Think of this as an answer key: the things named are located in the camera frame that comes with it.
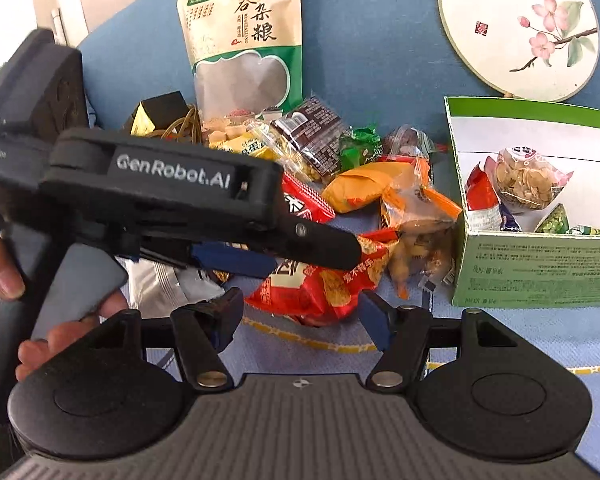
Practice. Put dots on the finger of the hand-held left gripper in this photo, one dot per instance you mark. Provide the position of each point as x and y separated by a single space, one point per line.
230 258
325 247

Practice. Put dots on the round flower painted fan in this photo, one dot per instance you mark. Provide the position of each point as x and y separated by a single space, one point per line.
515 25

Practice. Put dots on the black gold small box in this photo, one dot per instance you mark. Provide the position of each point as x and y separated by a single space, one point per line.
157 112

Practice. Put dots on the beige green grain pouch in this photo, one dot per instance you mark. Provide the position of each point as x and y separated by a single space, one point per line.
240 35

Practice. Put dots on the dark red dried fruit packet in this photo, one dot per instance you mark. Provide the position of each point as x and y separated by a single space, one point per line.
407 142

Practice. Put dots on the green cardboard box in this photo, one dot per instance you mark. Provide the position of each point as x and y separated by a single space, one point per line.
530 270

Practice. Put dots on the brown rubber bands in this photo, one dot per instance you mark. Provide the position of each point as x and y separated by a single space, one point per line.
185 127

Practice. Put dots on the clear orange-trimmed snack packet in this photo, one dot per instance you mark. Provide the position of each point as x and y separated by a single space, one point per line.
420 200

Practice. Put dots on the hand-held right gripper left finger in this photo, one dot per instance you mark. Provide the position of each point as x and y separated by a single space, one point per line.
227 310

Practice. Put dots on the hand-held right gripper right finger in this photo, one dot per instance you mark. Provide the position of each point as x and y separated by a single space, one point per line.
375 317

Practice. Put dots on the clear chip slices packet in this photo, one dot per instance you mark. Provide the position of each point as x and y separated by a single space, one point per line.
530 180

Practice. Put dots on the red chip snack packet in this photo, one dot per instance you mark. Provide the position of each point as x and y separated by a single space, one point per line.
320 290

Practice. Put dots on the orange snack packet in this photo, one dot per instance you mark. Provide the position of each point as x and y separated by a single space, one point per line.
360 185

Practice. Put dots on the person's left hand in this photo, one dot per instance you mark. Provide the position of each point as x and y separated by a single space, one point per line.
75 330

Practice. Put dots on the dark brown snack packet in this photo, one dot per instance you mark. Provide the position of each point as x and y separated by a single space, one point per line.
312 130

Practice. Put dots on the red white snack packet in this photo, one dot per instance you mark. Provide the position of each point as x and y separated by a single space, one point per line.
482 200

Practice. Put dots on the blue sofa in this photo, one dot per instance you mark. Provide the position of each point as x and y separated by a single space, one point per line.
380 35

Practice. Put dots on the green triangular snack packet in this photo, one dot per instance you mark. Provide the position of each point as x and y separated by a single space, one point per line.
587 230
555 220

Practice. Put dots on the green candy packet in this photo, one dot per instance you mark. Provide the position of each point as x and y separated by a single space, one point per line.
360 150

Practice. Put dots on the small red snack packet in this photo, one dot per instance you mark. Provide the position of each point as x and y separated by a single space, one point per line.
305 200

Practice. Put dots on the silver foil packet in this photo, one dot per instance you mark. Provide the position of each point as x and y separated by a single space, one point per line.
165 282

